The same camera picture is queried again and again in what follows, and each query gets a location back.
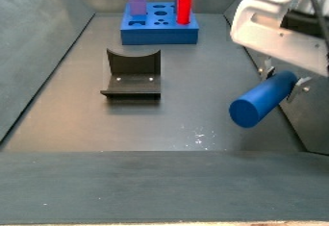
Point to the blue cylinder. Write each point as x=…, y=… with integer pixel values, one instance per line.
x=258, y=102

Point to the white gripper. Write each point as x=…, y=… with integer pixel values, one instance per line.
x=290, y=30

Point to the red hexagonal peg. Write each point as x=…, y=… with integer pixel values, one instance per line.
x=184, y=11

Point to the blue peg hole block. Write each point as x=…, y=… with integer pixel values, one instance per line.
x=157, y=27

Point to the black curved cradle stand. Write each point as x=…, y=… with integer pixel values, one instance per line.
x=136, y=75

